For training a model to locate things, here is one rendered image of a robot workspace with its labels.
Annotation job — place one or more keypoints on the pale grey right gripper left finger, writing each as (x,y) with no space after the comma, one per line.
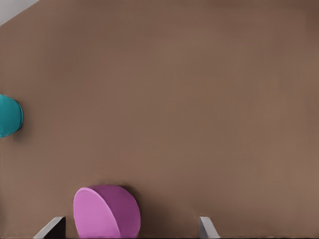
(51,227)

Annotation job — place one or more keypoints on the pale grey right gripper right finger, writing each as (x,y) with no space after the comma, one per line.
(207,228)

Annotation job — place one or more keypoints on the pink bowl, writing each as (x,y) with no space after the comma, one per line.
(104,214)

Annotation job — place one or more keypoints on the blue bowl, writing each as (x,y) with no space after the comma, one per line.
(9,116)

